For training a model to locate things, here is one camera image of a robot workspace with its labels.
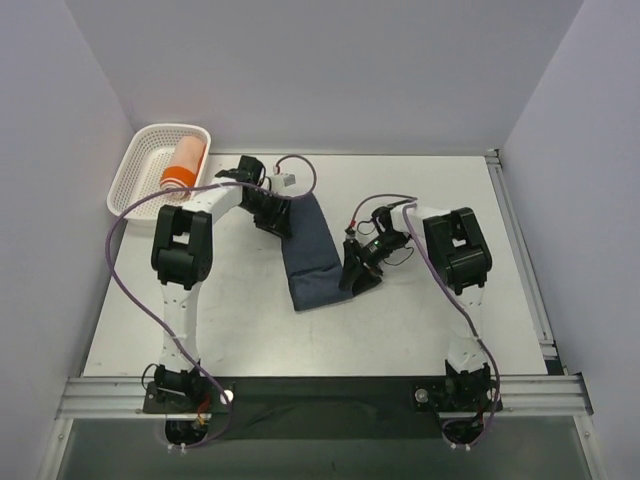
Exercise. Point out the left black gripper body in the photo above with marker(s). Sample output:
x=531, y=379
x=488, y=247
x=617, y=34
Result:
x=273, y=220

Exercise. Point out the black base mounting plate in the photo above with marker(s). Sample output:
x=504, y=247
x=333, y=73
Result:
x=327, y=408

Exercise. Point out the white perforated plastic basket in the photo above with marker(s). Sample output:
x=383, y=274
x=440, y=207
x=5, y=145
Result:
x=147, y=157

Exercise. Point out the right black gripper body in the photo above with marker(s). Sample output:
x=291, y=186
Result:
x=360, y=262

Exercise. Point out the rolled orange towel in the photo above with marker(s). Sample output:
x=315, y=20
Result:
x=184, y=164

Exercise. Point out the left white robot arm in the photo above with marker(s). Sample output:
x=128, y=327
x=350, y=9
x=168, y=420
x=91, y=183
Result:
x=183, y=256

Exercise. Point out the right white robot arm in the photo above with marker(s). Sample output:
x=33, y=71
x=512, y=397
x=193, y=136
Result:
x=457, y=256

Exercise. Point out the dark blue towel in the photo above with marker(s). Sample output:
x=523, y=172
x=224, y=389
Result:
x=312, y=264

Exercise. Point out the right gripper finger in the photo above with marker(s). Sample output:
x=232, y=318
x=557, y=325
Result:
x=351, y=267
x=365, y=281

